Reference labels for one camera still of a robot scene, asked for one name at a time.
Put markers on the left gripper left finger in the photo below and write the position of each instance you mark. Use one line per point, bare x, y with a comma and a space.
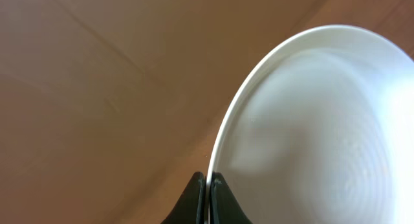
189, 209

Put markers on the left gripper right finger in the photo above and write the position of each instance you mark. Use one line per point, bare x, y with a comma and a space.
224, 208

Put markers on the white plate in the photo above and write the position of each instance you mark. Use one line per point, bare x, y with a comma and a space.
321, 131

